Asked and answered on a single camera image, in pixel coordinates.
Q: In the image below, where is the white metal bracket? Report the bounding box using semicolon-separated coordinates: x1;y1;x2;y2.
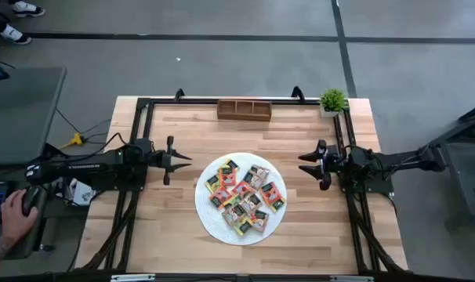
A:
111;273;156;282
330;275;375;282

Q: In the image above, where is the dark grey lower desk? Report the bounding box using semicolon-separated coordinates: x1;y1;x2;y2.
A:
0;162;57;262

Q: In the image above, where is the white and black shoe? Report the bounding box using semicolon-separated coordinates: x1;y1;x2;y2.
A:
10;0;46;19
0;23;32;46

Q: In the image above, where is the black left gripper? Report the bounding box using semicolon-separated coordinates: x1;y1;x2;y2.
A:
150;136;193;186

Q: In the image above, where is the black computer mouse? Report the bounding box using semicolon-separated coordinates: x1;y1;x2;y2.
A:
21;186;47;217

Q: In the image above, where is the white round woven placemat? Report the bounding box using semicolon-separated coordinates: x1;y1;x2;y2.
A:
194;152;288;247

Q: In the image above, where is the brown wooden tea box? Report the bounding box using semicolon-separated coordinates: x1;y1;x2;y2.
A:
216;99;273;122

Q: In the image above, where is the yellow power plug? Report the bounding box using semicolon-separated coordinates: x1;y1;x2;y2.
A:
60;132;85;150

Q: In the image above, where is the green plant in white pot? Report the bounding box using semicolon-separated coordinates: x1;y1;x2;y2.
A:
318;88;350;118

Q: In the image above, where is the black floor cable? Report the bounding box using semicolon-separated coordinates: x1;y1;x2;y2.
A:
55;107;123;146

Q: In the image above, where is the white box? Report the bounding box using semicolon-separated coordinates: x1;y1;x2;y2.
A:
71;179;96;207

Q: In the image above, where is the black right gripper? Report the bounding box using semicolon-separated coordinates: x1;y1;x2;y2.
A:
299;139;343;192

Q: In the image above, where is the person's hand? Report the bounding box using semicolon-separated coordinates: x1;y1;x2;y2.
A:
0;189;39;242

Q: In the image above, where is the grey metal cart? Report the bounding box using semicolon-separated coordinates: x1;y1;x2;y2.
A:
419;100;475;228

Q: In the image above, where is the black metal table frame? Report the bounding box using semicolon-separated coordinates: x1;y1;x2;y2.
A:
82;96;409;275

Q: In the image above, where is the grey desk top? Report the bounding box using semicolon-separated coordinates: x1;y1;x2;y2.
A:
0;66;68;165

